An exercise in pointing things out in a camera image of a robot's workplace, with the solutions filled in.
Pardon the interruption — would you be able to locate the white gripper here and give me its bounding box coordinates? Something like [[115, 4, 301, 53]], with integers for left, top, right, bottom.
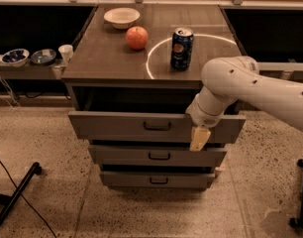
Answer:
[[185, 97, 225, 152]]

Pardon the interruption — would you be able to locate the grey top drawer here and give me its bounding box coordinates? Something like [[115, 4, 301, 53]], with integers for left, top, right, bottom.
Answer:
[[67, 110, 247, 145]]

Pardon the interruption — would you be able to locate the grey drawer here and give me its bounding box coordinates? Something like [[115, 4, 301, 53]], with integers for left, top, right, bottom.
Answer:
[[67, 110, 247, 145], [100, 171, 215, 189], [88, 145, 227, 168]]

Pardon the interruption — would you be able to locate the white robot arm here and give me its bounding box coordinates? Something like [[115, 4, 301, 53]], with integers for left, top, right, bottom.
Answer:
[[186, 57, 303, 152]]

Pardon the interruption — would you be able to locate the grey drawer cabinet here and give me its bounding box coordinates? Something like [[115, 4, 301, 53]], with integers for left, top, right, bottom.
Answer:
[[60, 3, 254, 191]]

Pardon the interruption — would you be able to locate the grey middle drawer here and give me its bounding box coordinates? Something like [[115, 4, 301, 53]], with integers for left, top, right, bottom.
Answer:
[[88, 145, 227, 168]]

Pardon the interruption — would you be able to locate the grey bottom drawer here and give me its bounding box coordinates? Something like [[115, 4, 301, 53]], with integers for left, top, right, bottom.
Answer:
[[100, 171, 215, 189]]

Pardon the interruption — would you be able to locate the blue pepsi can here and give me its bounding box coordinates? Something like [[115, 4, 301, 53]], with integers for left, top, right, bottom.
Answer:
[[170, 27, 194, 70]]

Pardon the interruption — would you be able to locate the red apple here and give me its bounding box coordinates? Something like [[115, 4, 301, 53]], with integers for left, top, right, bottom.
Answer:
[[126, 26, 149, 51]]

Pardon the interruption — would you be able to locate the white ceramic bowl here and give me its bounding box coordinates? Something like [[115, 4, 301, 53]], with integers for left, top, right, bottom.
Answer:
[[104, 8, 140, 30]]

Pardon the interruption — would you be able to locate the white paper cup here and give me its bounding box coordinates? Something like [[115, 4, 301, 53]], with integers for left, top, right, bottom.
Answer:
[[58, 45, 73, 63]]

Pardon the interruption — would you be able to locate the grey blue bowl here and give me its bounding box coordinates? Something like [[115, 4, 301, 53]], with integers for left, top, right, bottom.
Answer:
[[31, 49, 56, 65]]

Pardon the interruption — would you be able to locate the low side shelf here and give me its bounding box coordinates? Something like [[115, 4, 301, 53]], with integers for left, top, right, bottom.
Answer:
[[0, 59, 66, 80]]

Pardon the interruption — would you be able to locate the blue patterned bowl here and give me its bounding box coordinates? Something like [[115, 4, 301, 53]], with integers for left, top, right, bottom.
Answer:
[[2, 49, 30, 66]]

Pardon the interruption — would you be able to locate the black stand leg left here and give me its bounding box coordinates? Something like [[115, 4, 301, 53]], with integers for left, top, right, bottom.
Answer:
[[0, 162, 42, 227]]

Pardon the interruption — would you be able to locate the black floor cable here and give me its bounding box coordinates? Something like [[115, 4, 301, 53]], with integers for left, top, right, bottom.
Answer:
[[0, 154, 58, 238]]

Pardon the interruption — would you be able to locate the white cable at shelf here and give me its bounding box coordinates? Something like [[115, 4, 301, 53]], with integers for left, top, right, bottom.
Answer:
[[0, 62, 21, 108]]

